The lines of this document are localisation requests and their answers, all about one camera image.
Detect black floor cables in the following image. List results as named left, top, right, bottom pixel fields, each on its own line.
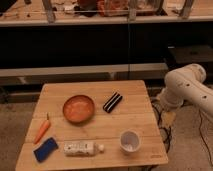
left=150, top=96, right=213, bottom=168

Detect white plastic bottle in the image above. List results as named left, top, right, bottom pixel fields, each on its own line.
left=64, top=141, right=105, bottom=156

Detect orange carrot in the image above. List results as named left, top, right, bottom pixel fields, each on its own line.
left=34, top=115, right=51, bottom=144

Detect wooden table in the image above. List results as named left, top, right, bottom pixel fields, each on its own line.
left=15, top=80, right=168, bottom=171

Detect black white striped block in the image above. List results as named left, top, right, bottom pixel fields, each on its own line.
left=103, top=93, right=123, bottom=113

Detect orange ceramic bowl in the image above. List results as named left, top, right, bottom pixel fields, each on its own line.
left=63, top=95, right=95, bottom=124

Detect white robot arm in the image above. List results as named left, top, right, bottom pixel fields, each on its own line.
left=159, top=64, right=213, bottom=117

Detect white paper cup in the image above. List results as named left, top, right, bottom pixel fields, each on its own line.
left=119, top=130, right=141, bottom=155

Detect orange clutter on shelf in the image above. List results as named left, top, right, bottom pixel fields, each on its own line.
left=74, top=0, right=159, bottom=16

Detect metal shelf rack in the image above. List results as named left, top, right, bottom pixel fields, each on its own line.
left=0, top=9, right=213, bottom=86

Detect blue sponge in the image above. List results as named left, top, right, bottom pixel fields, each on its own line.
left=33, top=138, right=58, bottom=162

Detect black box on shelf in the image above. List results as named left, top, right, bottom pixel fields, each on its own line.
left=165, top=45, right=213, bottom=72

